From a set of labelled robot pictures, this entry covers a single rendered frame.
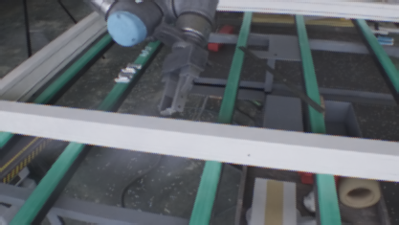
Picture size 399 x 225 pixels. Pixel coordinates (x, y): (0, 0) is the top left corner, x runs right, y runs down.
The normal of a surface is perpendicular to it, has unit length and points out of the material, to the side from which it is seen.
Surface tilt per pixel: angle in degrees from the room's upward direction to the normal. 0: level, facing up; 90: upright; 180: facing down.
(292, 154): 90
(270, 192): 0
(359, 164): 90
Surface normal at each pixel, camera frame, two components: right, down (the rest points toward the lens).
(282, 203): -0.04, -0.80
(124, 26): -0.43, 0.58
